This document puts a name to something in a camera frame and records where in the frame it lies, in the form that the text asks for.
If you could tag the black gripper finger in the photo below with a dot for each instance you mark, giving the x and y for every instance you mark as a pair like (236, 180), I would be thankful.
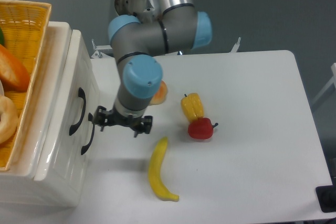
(143, 125)
(99, 117)

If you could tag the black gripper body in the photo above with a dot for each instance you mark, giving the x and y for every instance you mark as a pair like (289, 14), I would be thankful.
(115, 118)

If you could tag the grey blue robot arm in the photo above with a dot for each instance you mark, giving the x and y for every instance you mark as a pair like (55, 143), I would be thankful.
(135, 45)

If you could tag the white drawer cabinet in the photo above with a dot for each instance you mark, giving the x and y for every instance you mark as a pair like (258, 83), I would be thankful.
(17, 183)

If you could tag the orange knotted bread roll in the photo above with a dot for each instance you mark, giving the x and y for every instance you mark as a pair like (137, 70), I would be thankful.
(160, 95)

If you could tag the yellow bell pepper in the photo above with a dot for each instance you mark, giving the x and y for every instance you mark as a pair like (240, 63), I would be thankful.
(192, 107)

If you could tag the yellow banana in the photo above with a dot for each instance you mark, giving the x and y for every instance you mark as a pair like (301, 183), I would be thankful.
(154, 172)

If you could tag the red bell pepper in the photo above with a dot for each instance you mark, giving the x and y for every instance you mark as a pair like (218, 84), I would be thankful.
(201, 129)

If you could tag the beige bagel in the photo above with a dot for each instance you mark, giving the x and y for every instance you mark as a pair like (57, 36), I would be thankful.
(9, 118)

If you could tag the orange baguette loaf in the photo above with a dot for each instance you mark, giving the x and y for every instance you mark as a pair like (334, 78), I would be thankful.
(14, 75)

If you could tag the yellow woven basket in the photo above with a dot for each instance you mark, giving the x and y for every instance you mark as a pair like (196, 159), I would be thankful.
(24, 25)

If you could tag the green vegetable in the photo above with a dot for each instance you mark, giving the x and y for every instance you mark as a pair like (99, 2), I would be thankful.
(2, 38)

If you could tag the black device at edge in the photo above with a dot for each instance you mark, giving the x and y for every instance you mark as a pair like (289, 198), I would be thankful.
(326, 198)

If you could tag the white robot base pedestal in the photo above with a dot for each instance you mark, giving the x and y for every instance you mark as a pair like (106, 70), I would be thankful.
(147, 11)

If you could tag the white frame at right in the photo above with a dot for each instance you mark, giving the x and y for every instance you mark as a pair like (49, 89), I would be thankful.
(325, 92)

